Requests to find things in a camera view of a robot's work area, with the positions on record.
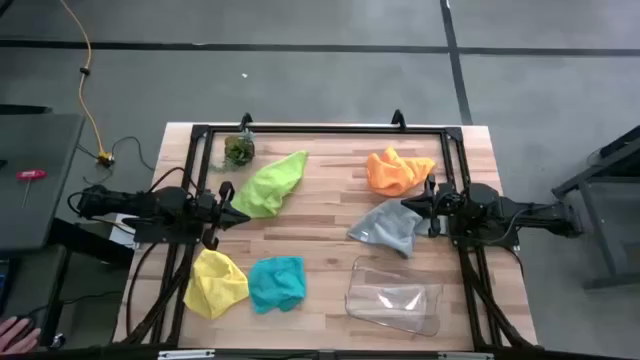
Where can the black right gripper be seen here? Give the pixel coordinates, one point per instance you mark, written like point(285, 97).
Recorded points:
point(442, 207)

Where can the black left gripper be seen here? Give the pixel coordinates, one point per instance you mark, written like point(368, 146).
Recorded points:
point(207, 212)

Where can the orange microfiber towel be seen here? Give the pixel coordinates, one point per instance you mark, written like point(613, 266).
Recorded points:
point(395, 175)

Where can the grey microfiber towel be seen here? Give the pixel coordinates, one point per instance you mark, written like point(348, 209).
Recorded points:
point(385, 225)

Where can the lime green microfiber towel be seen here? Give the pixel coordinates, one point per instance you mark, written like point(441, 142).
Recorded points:
point(270, 185)

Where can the yellow microfiber towel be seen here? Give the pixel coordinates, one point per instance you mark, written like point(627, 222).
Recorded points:
point(215, 285)

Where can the teal microfiber towel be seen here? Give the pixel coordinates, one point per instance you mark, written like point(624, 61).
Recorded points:
point(277, 285)

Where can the clear plastic bin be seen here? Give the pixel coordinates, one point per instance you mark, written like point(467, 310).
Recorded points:
point(395, 300)

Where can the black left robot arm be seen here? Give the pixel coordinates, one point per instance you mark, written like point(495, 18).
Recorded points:
point(125, 202)

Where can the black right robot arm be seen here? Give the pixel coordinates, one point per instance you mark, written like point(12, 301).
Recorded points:
point(525, 212)

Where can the small potted succulent plant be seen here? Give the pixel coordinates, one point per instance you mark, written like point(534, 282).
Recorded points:
point(239, 150)

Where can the white box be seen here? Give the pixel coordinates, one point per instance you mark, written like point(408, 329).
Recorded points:
point(127, 237)

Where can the black side desk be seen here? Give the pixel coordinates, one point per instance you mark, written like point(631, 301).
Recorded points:
point(40, 150)

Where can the black metal cart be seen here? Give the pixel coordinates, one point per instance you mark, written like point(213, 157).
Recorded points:
point(625, 145)

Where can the person's hand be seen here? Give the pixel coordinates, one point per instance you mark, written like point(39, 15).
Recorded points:
point(17, 335)

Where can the black aluminium table frame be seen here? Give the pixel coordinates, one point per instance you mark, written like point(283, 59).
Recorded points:
point(325, 129)

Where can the silver metal bracket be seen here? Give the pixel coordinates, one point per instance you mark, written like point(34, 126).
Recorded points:
point(186, 354)
point(466, 356)

